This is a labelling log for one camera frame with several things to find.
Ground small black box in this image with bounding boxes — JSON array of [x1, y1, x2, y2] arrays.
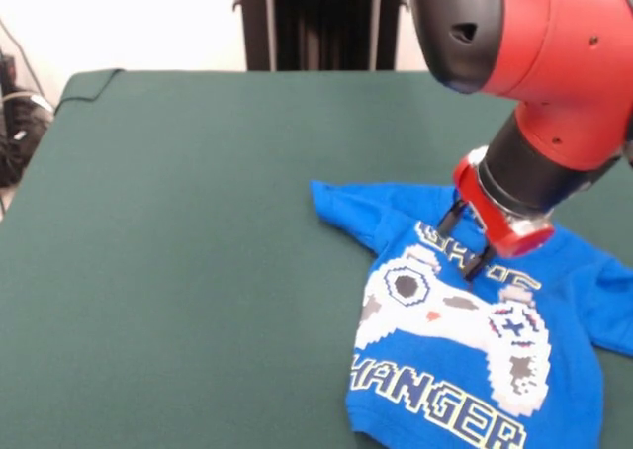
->
[[0, 52, 19, 94]]

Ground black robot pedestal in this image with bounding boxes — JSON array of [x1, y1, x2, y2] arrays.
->
[[231, 0, 414, 72]]

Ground dark green table cloth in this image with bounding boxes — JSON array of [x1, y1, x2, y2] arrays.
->
[[0, 69, 633, 449]]

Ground black cable bundle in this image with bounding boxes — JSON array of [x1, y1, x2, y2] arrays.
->
[[0, 90, 55, 188]]

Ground blue printed t-shirt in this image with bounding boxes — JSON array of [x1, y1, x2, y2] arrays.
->
[[309, 179, 633, 449]]

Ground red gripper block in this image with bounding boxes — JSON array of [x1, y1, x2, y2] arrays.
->
[[437, 144, 556, 285]]

